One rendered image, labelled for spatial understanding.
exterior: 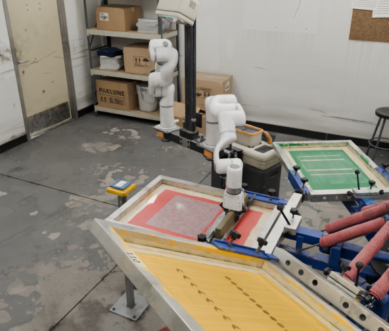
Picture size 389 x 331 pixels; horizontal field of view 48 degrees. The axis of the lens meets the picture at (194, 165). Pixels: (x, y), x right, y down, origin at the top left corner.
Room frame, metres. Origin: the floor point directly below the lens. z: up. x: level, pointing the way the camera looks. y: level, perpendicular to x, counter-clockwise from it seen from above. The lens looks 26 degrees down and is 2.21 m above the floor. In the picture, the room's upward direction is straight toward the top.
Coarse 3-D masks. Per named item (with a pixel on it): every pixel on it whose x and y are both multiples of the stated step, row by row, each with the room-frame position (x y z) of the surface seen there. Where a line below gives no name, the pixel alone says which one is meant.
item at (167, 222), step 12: (144, 216) 1.98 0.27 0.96; (156, 216) 1.98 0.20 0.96; (168, 216) 1.98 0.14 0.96; (180, 216) 1.98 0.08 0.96; (156, 228) 1.87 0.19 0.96; (168, 228) 1.87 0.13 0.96; (180, 228) 1.87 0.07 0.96; (192, 228) 1.87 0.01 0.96; (204, 228) 1.87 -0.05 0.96; (228, 240) 1.76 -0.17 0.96; (240, 240) 1.76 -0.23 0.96
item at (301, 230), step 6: (300, 228) 1.74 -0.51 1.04; (306, 228) 1.74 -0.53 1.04; (300, 234) 1.70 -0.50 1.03; (306, 234) 1.69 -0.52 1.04; (312, 234) 1.69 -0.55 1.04; (318, 234) 1.69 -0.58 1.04; (306, 240) 1.69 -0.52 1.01; (312, 240) 1.68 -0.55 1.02; (318, 240) 1.66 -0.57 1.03; (318, 246) 1.66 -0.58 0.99
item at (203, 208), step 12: (168, 192) 2.24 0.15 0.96; (156, 204) 2.11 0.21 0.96; (168, 204) 2.11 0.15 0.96; (180, 204) 2.11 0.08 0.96; (192, 204) 2.11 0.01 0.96; (204, 204) 2.11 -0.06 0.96; (216, 204) 2.11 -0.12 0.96; (192, 216) 1.98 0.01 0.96; (204, 216) 1.98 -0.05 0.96; (216, 216) 1.98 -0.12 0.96; (252, 216) 1.98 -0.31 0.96; (240, 228) 1.87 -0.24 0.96; (252, 228) 1.87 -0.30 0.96
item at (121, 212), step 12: (156, 180) 2.33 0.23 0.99; (168, 180) 2.33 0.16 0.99; (180, 180) 2.33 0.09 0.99; (144, 192) 2.18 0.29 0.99; (204, 192) 2.23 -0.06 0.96; (216, 192) 2.20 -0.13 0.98; (132, 204) 2.06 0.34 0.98; (252, 204) 2.10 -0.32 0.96; (264, 204) 2.07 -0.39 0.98; (120, 216) 1.96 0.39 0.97; (276, 216) 1.93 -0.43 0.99; (264, 228) 1.82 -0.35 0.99
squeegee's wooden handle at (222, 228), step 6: (246, 198) 2.02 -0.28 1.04; (246, 204) 2.03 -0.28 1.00; (234, 210) 1.87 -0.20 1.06; (228, 216) 1.82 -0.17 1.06; (234, 216) 1.86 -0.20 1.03; (222, 222) 1.76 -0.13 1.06; (228, 222) 1.79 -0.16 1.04; (234, 222) 1.86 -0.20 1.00; (216, 228) 1.71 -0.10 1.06; (222, 228) 1.72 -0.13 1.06; (228, 228) 1.79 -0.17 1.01; (216, 234) 1.71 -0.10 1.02; (222, 234) 1.72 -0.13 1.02
